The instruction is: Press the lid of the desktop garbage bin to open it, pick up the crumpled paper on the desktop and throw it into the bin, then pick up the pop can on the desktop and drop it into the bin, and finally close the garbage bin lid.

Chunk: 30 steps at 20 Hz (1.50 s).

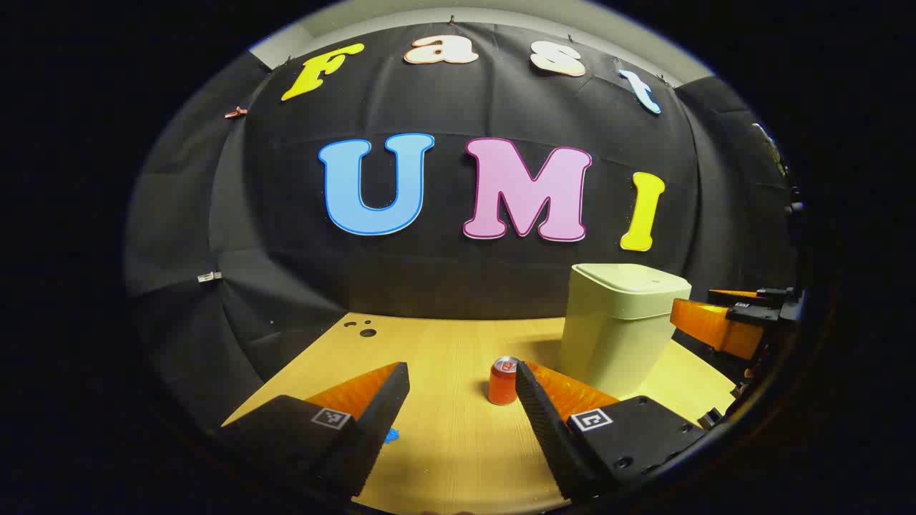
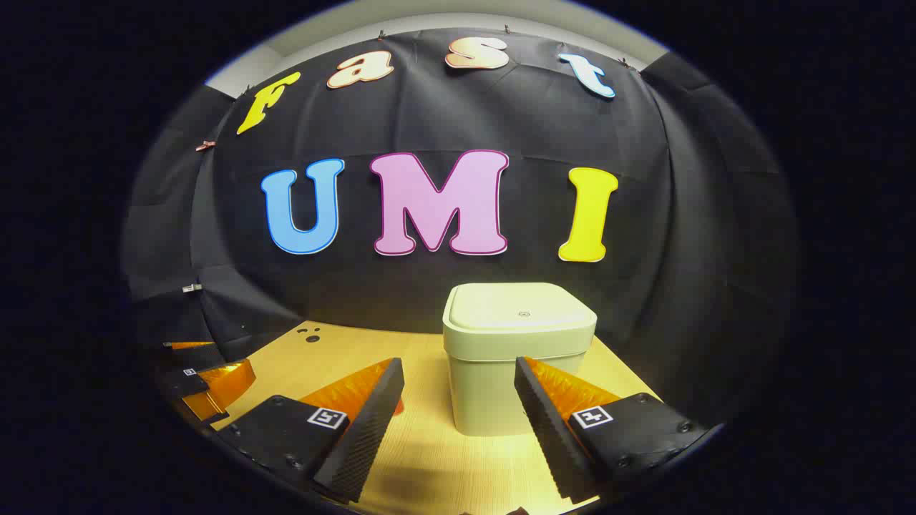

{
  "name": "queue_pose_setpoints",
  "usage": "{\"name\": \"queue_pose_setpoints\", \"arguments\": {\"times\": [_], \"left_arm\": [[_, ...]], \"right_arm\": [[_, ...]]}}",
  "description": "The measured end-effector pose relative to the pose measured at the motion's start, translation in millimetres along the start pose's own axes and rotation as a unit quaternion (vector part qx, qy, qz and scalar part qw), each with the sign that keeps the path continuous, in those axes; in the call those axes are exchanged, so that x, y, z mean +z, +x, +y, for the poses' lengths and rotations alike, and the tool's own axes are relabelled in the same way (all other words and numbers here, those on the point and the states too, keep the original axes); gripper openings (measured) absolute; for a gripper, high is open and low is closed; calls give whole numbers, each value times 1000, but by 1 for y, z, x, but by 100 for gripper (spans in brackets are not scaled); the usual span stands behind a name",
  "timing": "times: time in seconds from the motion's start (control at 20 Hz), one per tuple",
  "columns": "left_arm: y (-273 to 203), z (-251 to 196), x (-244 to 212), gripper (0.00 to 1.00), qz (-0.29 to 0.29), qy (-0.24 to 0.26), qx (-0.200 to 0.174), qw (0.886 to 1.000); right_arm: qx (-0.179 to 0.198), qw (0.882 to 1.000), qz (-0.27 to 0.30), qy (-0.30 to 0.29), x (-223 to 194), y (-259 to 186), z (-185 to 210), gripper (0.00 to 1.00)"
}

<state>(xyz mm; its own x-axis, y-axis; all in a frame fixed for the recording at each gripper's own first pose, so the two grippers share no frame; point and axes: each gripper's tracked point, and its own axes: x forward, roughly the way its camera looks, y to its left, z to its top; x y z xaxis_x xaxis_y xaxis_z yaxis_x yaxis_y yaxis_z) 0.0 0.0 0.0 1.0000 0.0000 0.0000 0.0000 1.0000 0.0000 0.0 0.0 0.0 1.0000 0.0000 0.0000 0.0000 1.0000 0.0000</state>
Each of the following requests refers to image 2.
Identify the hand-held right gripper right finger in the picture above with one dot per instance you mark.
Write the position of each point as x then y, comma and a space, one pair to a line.
551, 436

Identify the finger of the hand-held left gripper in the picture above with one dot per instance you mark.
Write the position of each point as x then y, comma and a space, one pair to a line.
215, 375
197, 354

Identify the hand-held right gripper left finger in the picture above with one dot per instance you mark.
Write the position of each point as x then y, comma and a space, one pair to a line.
365, 436

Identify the green desktop garbage bin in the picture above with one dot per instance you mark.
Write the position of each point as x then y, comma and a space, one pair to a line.
501, 336

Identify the copper backdrop clip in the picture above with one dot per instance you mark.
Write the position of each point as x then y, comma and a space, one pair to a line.
205, 145

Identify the black backdrop cloth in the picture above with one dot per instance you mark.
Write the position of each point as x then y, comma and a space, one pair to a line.
444, 114

